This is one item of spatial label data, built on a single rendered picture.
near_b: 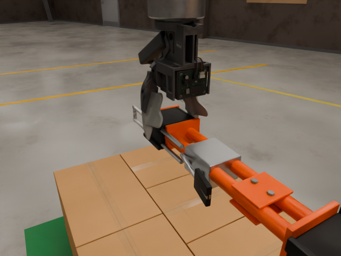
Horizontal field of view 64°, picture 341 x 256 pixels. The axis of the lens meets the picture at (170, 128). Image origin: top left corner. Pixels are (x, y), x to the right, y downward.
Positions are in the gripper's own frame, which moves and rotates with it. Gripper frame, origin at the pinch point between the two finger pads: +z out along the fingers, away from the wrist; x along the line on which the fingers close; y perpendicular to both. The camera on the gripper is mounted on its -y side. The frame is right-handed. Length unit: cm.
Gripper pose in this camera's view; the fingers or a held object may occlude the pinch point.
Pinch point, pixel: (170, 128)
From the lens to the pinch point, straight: 54.0
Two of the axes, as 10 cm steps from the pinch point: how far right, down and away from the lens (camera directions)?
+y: 4.9, 3.9, -7.8
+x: 8.7, -2.2, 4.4
